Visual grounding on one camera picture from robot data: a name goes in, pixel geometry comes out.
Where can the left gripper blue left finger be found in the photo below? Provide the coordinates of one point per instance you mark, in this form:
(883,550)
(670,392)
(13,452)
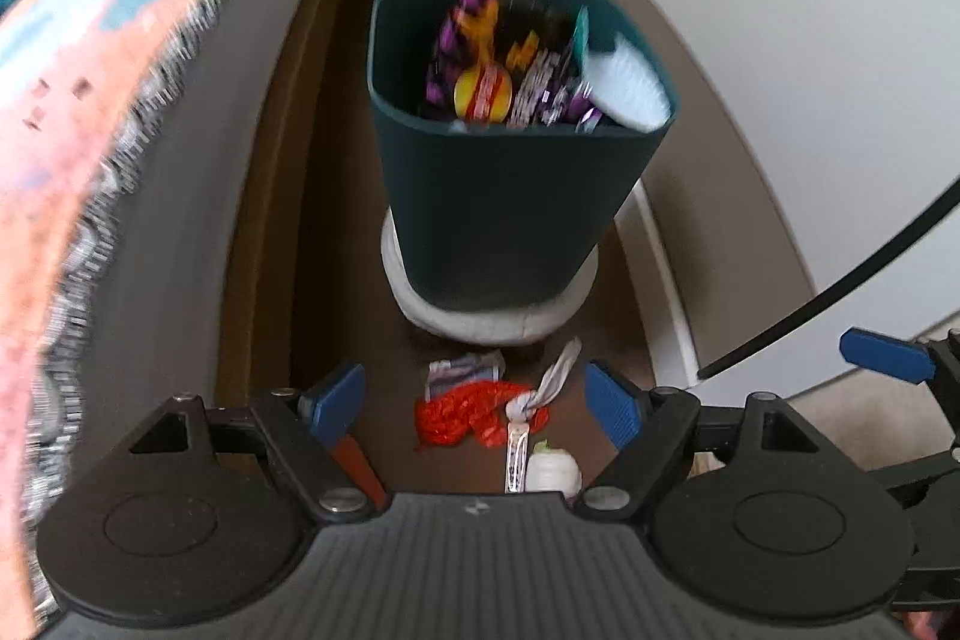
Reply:
(330,406)

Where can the teal white wet wipes pack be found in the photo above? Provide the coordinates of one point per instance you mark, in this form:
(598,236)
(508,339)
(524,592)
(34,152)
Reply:
(622,83)

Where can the dark teal trash bin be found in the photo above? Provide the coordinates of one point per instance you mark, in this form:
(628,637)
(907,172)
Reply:
(489,217)

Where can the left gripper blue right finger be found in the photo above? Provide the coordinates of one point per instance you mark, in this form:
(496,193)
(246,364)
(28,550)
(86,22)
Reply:
(617,404)

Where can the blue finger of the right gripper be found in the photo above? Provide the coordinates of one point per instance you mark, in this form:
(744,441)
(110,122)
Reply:
(903,360)

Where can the wooden bed with mattress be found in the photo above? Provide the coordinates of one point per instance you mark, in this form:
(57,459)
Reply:
(154,311)

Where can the person's right hand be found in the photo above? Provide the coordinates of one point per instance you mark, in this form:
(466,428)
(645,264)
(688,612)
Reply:
(920,624)

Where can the small purple white packet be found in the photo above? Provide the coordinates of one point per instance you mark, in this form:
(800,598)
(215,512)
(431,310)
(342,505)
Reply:
(447,374)

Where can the purple chip bag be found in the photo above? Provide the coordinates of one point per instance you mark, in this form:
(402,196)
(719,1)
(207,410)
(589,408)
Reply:
(512,64)

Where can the orange plastic bag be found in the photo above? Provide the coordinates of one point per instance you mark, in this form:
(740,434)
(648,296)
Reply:
(475,410)

